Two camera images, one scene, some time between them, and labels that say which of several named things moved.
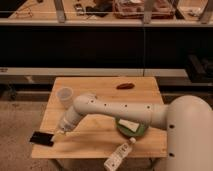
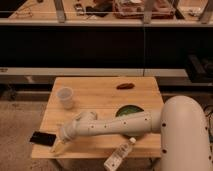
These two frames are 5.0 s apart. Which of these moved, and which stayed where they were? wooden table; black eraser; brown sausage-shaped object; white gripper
Moved: white gripper
Stayed: brown sausage-shaped object; black eraser; wooden table
